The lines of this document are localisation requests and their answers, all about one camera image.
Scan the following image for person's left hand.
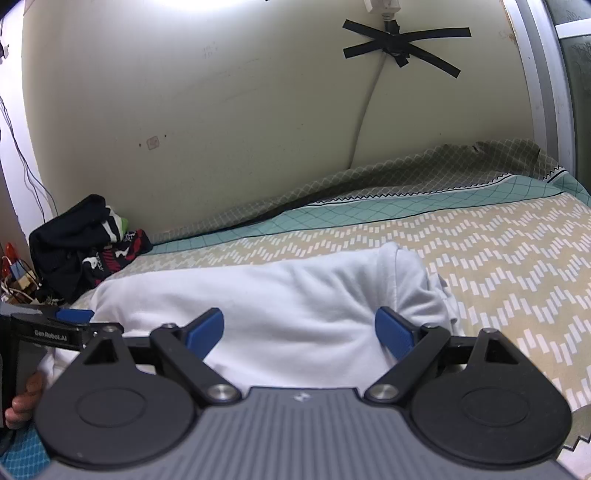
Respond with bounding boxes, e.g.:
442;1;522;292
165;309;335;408
4;371;47;431

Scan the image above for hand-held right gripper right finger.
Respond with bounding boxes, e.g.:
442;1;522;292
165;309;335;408
364;307;527;408

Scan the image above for black tape cross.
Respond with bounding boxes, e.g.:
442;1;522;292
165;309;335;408
342;18;472;80

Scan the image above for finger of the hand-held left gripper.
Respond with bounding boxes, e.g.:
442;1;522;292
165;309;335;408
41;308;96;326

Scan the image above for thin dangling wall cables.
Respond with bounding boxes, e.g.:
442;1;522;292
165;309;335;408
0;96;59;223

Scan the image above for black folded garment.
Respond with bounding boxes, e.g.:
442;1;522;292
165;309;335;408
28;194;129;304

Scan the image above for white wall power adapter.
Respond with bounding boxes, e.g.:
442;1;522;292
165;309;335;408
362;0;400;22

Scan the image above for white garment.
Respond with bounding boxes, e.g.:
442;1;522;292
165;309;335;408
37;241;467;393

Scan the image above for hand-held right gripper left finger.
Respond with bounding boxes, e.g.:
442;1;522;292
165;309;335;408
69;308;242;408

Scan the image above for grey window frame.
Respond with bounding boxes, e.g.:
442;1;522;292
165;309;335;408
502;0;591;186

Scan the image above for black red printed garment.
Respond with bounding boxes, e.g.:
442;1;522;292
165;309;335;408
81;228;154;288

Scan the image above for red bottle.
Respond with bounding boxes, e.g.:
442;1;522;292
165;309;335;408
0;242;17;278

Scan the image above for white wall cable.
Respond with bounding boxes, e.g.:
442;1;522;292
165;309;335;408
347;18;393;171

